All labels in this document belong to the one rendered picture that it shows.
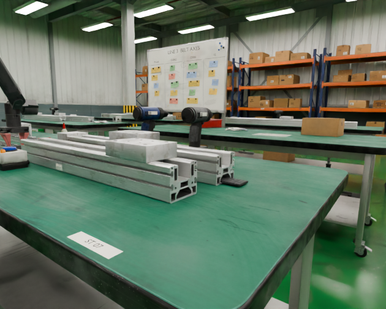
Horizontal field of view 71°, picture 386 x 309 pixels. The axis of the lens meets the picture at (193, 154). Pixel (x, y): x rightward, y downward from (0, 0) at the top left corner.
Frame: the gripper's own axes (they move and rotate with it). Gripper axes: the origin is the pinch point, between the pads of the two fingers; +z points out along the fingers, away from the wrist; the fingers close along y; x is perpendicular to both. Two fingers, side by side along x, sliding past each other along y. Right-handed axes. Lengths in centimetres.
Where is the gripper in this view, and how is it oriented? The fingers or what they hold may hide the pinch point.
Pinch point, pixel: (16, 146)
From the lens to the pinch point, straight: 148.2
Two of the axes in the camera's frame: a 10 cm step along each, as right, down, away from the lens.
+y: 6.1, -1.2, 7.8
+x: -7.9, -1.1, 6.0
